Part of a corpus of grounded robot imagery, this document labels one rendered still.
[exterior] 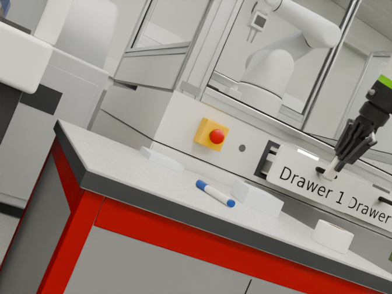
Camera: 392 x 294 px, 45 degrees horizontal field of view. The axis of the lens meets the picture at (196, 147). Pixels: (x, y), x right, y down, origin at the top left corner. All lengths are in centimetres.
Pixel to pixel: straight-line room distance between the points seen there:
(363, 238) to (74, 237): 119
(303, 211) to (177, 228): 86
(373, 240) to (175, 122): 81
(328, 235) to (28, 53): 66
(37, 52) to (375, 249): 126
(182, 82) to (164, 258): 67
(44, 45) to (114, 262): 46
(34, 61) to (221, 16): 56
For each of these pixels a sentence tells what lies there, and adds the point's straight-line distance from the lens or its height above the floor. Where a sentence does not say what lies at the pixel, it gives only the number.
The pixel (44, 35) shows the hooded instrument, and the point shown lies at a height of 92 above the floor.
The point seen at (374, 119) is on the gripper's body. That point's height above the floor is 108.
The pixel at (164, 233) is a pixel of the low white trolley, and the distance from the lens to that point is 70.
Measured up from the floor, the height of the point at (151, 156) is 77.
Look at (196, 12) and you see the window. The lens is 147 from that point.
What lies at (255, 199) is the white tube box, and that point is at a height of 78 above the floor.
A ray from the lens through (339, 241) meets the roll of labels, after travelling 94.
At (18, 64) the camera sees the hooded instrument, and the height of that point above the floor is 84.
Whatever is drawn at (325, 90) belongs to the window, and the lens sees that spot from 151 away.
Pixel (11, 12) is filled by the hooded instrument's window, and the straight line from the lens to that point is 99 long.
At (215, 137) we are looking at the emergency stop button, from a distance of 125.
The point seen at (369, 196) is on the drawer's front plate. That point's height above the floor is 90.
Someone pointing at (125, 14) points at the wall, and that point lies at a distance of 457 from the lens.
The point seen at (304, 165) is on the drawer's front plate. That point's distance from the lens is 138.
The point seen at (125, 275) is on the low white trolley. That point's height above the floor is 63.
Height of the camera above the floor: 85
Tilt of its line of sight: 1 degrees down
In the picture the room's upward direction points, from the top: 23 degrees clockwise
